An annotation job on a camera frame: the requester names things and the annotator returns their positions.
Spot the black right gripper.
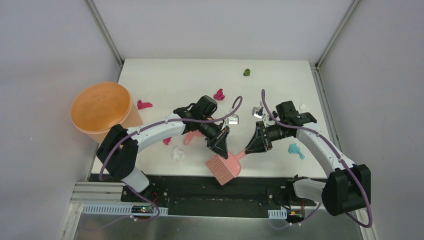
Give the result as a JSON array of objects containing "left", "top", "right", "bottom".
[{"left": 245, "top": 121, "right": 292, "bottom": 155}]

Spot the pink hand brush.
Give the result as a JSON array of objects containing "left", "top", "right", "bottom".
[{"left": 205, "top": 149, "right": 246, "bottom": 186}]

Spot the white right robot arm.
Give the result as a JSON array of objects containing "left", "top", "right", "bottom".
[{"left": 245, "top": 101, "right": 371, "bottom": 216}]

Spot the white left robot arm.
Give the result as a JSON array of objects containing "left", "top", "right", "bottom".
[{"left": 96, "top": 95, "right": 230, "bottom": 203}]

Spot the pink plastic dustpan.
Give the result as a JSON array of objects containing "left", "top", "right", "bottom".
[{"left": 183, "top": 130, "right": 205, "bottom": 146}]

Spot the light blue paper scrap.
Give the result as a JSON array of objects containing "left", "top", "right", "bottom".
[{"left": 288, "top": 143, "right": 305, "bottom": 160}]

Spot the white paper scrap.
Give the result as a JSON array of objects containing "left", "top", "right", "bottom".
[{"left": 171, "top": 147, "right": 185, "bottom": 164}]

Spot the magenta paper scrap small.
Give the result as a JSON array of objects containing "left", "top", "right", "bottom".
[{"left": 162, "top": 137, "right": 172, "bottom": 146}]

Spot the magenta paper scrap centre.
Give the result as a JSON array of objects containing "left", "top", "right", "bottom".
[{"left": 213, "top": 88, "right": 226, "bottom": 101}]

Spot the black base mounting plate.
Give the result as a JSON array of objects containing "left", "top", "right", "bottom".
[{"left": 109, "top": 173, "right": 327, "bottom": 220}]

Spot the green paper scrap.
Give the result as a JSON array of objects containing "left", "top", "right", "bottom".
[{"left": 243, "top": 68, "right": 251, "bottom": 77}]

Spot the magenta paper scrap by bucket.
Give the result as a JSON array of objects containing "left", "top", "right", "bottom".
[{"left": 137, "top": 100, "right": 153, "bottom": 110}]

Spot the orange plastic bucket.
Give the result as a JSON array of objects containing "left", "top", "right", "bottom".
[{"left": 70, "top": 82, "right": 143, "bottom": 144}]

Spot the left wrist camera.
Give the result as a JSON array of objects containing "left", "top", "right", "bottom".
[{"left": 224, "top": 107, "right": 240, "bottom": 125}]

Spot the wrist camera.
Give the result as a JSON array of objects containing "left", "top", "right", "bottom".
[
  {"left": 224, "top": 107, "right": 240, "bottom": 125},
  {"left": 251, "top": 101, "right": 266, "bottom": 120}
]

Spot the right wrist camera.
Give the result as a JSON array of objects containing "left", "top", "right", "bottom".
[{"left": 251, "top": 101, "right": 266, "bottom": 120}]

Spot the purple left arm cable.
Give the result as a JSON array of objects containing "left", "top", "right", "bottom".
[{"left": 98, "top": 95, "right": 243, "bottom": 182}]

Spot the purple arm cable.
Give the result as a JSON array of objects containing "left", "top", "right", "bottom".
[
  {"left": 98, "top": 95, "right": 243, "bottom": 182},
  {"left": 260, "top": 88, "right": 374, "bottom": 229}
]

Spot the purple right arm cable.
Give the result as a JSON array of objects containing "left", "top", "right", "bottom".
[{"left": 260, "top": 88, "right": 374, "bottom": 229}]

